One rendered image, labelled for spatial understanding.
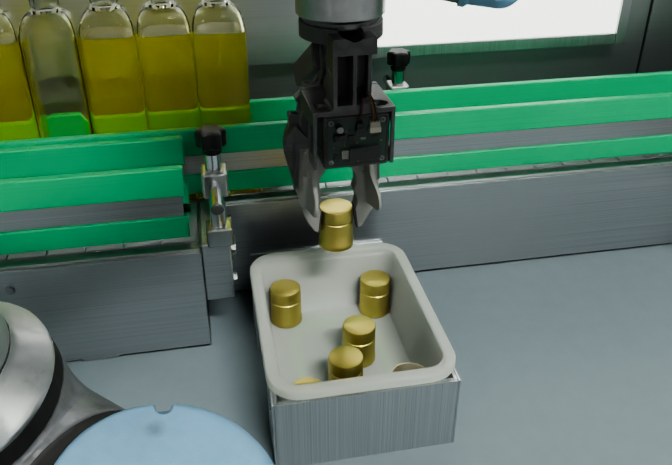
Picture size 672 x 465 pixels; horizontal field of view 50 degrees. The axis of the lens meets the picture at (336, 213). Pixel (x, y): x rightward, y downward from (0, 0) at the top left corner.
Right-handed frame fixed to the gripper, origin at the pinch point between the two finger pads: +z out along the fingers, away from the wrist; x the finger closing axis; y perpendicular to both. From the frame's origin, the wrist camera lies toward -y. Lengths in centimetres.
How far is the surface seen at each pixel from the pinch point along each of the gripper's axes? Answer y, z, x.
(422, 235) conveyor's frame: -11.2, 11.3, 13.5
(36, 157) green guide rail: -12.3, -3.5, -29.3
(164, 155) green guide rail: -11.9, -2.6, -16.3
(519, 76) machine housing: -31.6, -0.8, 34.5
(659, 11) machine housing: -31, -9, 55
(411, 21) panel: -29.5, -10.4, 16.9
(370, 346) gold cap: 6.2, 12.5, 2.2
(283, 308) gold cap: -1.8, 12.3, -5.5
